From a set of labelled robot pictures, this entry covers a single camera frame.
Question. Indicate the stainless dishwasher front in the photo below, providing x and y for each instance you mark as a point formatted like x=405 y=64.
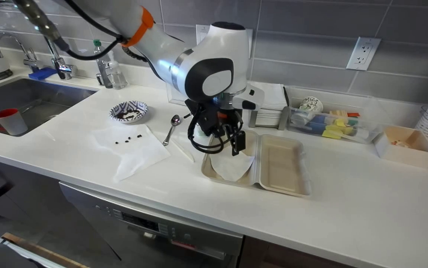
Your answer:
x=140 y=233

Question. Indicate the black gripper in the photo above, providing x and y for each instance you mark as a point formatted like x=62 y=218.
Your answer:
x=215 y=121

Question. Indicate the red rimmed cup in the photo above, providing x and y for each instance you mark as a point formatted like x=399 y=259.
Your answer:
x=9 y=121

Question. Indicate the small chrome tap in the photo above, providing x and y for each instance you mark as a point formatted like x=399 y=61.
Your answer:
x=26 y=52

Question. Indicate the dark cabinet door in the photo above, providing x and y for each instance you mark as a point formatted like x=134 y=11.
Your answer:
x=283 y=255

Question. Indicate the metal spoon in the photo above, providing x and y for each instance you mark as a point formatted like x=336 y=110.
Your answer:
x=171 y=128

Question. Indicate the clear bottle green cap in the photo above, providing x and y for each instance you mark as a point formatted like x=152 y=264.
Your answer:
x=111 y=72

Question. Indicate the square white paper towel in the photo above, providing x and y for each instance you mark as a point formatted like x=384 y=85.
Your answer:
x=231 y=169

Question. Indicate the metal napkin holder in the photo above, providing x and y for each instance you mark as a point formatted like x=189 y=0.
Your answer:
x=271 y=112

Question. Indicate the small white cardboard box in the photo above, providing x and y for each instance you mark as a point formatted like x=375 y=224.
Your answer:
x=405 y=149

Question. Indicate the blue packets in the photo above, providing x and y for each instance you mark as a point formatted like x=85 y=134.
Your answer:
x=319 y=122

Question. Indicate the steel sink basin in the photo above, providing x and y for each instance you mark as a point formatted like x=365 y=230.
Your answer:
x=41 y=99

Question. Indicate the patterned small bowl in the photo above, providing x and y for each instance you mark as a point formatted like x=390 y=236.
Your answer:
x=133 y=112

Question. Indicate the beige clamshell takeout container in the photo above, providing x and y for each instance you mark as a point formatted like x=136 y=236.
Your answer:
x=281 y=166

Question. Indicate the yellow packets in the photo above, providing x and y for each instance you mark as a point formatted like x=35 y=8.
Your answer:
x=336 y=130

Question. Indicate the clear condiment tray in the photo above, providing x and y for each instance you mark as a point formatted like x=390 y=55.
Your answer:
x=368 y=131

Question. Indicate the blue sponge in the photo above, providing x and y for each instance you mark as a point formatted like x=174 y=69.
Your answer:
x=42 y=73

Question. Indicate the tilted white wall outlet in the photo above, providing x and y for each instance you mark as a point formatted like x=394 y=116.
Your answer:
x=363 y=54

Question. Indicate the large white paper sheet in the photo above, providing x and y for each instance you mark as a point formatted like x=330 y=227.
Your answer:
x=137 y=157

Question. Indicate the chrome arched faucet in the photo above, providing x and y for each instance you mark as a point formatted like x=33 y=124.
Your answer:
x=38 y=20

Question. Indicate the round white patterned tub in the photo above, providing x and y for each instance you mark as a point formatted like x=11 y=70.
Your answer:
x=311 y=106

